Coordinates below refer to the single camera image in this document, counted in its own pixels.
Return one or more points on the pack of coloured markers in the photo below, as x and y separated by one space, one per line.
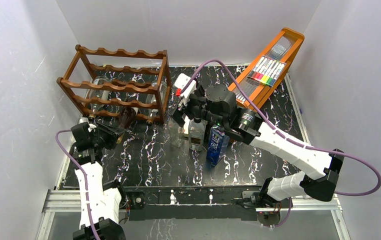
266 71

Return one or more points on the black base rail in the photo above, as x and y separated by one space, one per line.
198 202

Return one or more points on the clear shelf bottle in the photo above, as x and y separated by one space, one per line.
176 133

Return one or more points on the blue bottle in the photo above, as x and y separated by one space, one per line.
217 145

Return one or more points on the orange wooden display rack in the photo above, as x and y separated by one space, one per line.
284 47

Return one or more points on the clear whisky bottle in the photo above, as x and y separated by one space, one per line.
196 134

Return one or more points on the gold capped bottle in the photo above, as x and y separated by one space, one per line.
127 115

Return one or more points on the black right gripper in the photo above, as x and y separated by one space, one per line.
177 115

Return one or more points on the white red small box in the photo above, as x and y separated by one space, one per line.
185 128

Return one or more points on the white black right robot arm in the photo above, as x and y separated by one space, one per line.
319 171

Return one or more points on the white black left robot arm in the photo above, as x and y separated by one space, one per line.
99 202

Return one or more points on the brown wooden wine rack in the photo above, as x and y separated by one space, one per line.
161 91

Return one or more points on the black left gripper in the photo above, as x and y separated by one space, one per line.
112 134

